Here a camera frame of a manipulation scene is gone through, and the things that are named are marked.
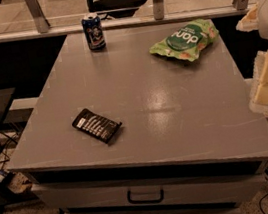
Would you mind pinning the green chip bag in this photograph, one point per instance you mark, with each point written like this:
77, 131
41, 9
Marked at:
187, 42

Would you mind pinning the black rxbar chocolate bar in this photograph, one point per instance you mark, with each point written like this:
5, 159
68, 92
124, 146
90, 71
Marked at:
97, 126

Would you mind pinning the grey drawer cabinet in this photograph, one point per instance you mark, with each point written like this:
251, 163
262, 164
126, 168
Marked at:
204, 195

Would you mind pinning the blue pepsi can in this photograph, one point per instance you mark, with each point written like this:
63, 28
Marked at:
93, 31

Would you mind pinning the black drawer handle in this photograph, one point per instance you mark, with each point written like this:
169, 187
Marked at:
144, 197

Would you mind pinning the metal railing bracket left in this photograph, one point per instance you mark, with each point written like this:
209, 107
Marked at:
39, 18

